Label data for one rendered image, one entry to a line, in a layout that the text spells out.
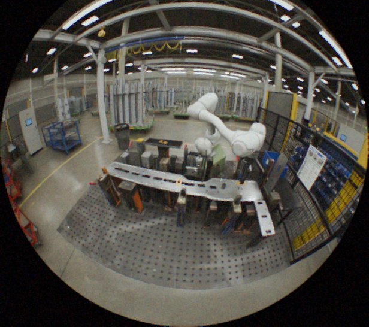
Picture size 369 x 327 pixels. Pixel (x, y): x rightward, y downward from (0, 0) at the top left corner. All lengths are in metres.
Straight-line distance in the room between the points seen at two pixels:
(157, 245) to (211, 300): 1.05
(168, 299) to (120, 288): 0.52
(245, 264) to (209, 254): 0.29
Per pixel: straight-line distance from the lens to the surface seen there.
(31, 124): 6.75
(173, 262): 0.95
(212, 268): 0.97
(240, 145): 0.54
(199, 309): 1.72
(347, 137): 7.19
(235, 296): 1.80
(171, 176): 0.98
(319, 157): 1.04
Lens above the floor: 1.64
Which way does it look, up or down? 25 degrees down
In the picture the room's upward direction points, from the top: 3 degrees clockwise
